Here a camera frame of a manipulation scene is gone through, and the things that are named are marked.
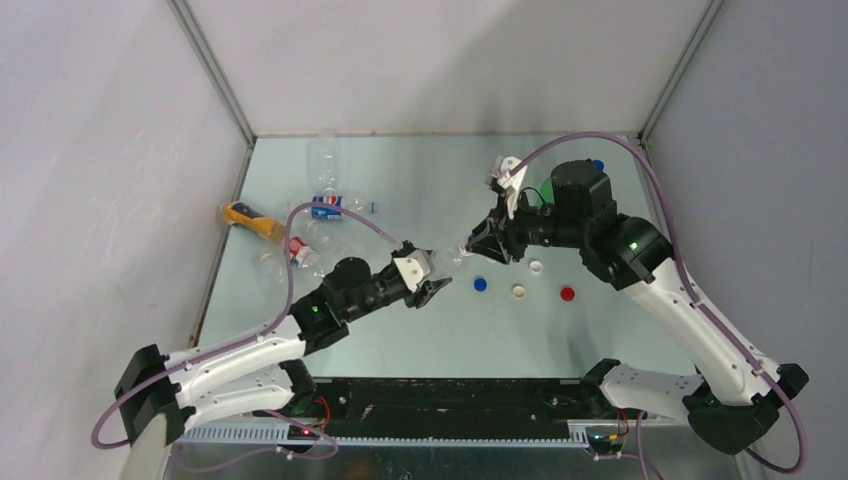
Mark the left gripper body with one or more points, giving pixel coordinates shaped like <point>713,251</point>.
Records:
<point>385,291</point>

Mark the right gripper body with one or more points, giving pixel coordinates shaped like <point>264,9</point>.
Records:
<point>528,227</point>

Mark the clear ribbed plastic bottle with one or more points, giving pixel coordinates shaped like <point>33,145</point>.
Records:
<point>446,261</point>

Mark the green plastic bottle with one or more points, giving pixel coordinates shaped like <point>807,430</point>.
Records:
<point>546,191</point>

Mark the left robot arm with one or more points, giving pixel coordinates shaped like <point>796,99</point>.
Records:
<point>263,370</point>

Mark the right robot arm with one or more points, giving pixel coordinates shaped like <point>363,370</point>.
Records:
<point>736,393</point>

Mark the red bottle cap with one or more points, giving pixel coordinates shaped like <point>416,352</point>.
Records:
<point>567,294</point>

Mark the clear bottle with blue label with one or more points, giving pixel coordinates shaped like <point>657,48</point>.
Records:
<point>335,207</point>

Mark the orange bottle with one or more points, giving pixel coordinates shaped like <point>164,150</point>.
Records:
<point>239,214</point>

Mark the clear bottle with red ring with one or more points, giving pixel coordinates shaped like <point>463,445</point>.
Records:
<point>272,264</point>

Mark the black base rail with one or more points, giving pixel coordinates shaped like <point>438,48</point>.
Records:
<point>453,408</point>

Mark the white cable duct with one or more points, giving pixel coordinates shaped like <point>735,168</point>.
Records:
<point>282,434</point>

